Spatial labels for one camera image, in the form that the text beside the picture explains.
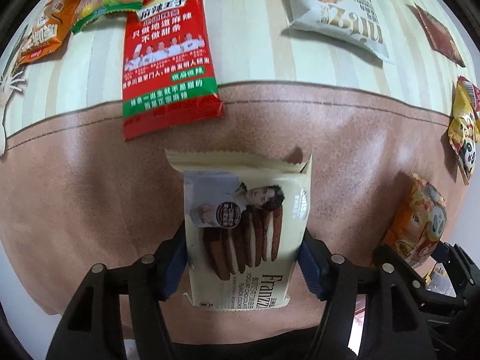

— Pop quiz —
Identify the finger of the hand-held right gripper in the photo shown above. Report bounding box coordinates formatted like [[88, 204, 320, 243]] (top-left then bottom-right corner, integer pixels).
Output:
[[431, 240, 480, 297], [372, 244, 430, 299]]

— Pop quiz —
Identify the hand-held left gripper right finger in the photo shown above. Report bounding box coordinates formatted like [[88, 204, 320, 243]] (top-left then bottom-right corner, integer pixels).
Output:
[[298, 229, 439, 360]]

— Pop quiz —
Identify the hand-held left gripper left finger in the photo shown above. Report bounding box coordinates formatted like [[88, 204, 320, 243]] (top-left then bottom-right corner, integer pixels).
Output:
[[45, 225, 188, 360]]

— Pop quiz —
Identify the orange panda mushroom snack packet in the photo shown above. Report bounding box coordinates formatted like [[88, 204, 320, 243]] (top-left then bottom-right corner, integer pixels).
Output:
[[377, 172, 448, 269]]

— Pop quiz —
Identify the cream sandwich cookie packet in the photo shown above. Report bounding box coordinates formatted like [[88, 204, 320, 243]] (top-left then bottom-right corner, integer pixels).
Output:
[[165, 149, 314, 312]]

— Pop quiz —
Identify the yellow panda snack packet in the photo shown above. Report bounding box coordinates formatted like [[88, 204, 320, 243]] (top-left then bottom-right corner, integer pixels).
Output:
[[448, 76, 480, 186]]

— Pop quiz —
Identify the red spicy strip packet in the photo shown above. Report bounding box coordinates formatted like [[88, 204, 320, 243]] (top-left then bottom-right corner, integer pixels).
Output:
[[122, 0, 226, 141]]

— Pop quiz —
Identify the striped bed blanket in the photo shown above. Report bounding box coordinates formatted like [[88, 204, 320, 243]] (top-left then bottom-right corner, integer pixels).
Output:
[[0, 0, 480, 338]]

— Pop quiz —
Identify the brown snack packet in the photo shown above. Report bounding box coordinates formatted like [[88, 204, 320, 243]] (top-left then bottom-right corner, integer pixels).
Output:
[[414, 4, 467, 68]]

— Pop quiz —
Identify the white mushroom print packet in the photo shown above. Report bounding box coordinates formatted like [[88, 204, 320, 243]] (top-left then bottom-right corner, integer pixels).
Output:
[[0, 26, 29, 154]]

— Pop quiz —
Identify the white oat cookie packet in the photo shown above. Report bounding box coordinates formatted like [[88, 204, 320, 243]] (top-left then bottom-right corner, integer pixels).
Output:
[[279, 0, 394, 64]]

